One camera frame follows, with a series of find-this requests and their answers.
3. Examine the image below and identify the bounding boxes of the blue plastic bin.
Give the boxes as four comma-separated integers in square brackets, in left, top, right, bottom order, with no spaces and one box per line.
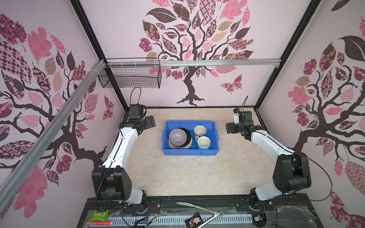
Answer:
[162,121,219,156]

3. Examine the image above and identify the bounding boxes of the light blue mug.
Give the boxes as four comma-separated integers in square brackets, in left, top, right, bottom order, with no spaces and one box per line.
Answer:
[195,136,211,150]

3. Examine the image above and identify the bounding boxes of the lavender mug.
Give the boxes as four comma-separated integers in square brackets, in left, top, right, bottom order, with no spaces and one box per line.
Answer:
[194,125,209,136]

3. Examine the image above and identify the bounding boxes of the sunburst pattern white plate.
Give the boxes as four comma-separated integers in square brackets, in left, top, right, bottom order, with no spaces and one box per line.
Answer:
[168,140,193,150]

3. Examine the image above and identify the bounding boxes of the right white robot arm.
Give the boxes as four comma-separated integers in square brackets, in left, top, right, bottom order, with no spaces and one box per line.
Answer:
[226,108,311,210]

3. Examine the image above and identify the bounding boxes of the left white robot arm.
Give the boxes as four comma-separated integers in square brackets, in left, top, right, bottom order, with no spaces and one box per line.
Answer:
[92,104,156,207]

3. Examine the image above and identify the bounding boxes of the green snack packet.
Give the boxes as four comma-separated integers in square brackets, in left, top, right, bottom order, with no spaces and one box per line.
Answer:
[89,210,109,223]

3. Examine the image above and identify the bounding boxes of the dark snack packet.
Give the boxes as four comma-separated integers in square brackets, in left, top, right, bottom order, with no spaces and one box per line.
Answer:
[184,212,203,228]

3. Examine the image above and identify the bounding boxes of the pink marker pen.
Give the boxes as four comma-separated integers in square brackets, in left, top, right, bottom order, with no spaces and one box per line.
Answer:
[89,221,113,226]

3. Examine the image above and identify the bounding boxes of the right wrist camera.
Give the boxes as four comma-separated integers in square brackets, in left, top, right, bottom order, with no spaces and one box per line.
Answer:
[233,108,240,124]

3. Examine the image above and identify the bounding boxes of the black wire basket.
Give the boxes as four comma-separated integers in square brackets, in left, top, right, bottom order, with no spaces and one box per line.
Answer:
[98,57,162,89]

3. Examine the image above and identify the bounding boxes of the green handled metal tongs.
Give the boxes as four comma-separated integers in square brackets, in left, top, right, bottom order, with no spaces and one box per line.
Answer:
[176,201,224,228]

